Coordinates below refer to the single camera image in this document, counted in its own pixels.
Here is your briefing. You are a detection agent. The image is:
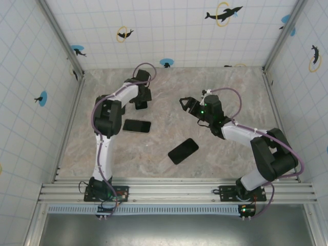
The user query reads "black phone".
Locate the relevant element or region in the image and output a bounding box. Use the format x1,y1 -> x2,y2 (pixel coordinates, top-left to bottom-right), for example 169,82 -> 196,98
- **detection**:
122,119 -> 152,134

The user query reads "black phone case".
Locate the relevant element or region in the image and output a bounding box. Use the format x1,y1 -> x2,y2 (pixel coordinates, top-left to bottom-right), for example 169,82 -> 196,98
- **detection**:
167,137 -> 199,166

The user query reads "small circuit board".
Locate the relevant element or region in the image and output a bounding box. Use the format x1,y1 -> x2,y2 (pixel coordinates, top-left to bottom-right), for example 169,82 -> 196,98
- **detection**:
237,204 -> 256,220
96,204 -> 121,220

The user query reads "grey metal panel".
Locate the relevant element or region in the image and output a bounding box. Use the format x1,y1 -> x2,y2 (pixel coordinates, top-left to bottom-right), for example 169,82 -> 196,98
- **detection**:
42,212 -> 315,246

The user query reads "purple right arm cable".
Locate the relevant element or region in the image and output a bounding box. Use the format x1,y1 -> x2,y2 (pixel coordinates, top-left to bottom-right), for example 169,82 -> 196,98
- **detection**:
209,87 -> 306,220

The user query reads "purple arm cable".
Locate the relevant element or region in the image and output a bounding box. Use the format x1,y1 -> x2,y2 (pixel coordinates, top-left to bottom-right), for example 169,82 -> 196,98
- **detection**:
91,63 -> 157,218
209,87 -> 306,220

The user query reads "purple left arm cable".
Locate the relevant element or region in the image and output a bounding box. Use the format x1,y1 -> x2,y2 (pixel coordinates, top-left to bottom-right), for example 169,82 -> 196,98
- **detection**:
91,63 -> 157,218

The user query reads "aluminium side rail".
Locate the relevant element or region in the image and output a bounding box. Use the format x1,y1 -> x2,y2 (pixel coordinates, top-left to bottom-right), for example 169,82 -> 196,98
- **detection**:
52,73 -> 87,183
261,66 -> 301,183

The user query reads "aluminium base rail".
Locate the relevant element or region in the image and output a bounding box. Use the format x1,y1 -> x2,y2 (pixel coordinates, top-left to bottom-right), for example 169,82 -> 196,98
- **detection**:
37,178 -> 318,204

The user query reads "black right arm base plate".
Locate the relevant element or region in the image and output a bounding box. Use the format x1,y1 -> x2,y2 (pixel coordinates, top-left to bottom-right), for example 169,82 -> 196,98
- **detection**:
219,184 -> 267,202

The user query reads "aluminium corner post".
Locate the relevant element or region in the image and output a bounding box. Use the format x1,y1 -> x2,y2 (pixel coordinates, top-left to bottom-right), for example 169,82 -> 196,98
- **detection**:
37,0 -> 86,79
262,0 -> 310,72

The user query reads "white slotted cable duct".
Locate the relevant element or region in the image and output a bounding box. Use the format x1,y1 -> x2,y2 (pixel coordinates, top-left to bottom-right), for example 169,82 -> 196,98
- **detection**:
47,204 -> 243,215

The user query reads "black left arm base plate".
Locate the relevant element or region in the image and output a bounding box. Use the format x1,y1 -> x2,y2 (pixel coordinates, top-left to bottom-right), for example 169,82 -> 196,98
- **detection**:
84,184 -> 130,202

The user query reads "aluminium frame bar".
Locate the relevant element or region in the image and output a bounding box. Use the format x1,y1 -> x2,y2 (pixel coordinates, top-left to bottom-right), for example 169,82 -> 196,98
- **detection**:
23,203 -> 50,246
303,203 -> 324,246

